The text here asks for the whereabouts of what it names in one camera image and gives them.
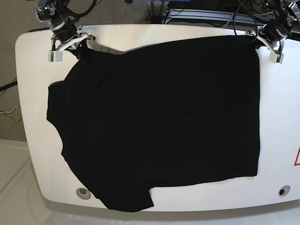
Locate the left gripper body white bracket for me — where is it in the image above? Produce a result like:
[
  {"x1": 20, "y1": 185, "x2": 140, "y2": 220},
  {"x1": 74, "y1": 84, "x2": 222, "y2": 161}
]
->
[{"x1": 245, "y1": 24, "x2": 285, "y2": 54}]

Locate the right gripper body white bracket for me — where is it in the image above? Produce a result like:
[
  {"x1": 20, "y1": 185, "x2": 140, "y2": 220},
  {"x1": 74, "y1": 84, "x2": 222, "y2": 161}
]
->
[{"x1": 51, "y1": 31, "x2": 95, "y2": 52}]

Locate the black T-shirt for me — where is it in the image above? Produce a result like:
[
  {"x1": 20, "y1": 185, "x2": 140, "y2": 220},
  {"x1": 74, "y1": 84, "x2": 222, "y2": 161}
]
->
[{"x1": 46, "y1": 36, "x2": 260, "y2": 212}]

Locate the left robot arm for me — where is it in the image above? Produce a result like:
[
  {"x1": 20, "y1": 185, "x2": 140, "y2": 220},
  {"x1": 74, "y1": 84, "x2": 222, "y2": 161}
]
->
[{"x1": 232, "y1": 0, "x2": 300, "y2": 56}]

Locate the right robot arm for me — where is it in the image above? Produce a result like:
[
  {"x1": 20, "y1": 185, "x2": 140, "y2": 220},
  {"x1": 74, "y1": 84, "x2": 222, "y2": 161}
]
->
[{"x1": 35, "y1": 0, "x2": 97, "y2": 62}]

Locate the red warning triangle sticker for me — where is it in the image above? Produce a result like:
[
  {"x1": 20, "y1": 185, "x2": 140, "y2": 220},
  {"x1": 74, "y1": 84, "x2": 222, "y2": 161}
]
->
[{"x1": 294, "y1": 148, "x2": 300, "y2": 166}]

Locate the round table grommet hole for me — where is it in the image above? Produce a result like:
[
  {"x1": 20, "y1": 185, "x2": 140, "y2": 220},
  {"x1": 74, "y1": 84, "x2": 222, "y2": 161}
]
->
[{"x1": 278, "y1": 185, "x2": 291, "y2": 197}]

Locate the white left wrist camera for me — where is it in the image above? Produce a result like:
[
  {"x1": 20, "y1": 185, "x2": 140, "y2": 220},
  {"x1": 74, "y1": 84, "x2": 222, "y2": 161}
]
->
[{"x1": 269, "y1": 52, "x2": 284, "y2": 64}]

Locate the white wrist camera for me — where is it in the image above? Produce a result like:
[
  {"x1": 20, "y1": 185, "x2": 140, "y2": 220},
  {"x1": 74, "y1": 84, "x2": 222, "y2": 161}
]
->
[
  {"x1": 48, "y1": 51, "x2": 63, "y2": 63},
  {"x1": 269, "y1": 52, "x2": 284, "y2": 64}
]

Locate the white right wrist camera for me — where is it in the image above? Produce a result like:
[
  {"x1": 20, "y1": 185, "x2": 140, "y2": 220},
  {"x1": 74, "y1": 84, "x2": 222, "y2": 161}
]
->
[{"x1": 48, "y1": 51, "x2": 63, "y2": 63}]

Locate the yellow cable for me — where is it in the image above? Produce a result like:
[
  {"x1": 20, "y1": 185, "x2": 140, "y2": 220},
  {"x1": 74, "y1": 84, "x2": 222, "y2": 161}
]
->
[{"x1": 117, "y1": 3, "x2": 128, "y2": 24}]

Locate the aluminium frame rail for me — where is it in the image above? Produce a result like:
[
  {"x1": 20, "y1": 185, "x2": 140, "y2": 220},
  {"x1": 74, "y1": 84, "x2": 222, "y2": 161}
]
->
[{"x1": 167, "y1": 9, "x2": 275, "y2": 26}]

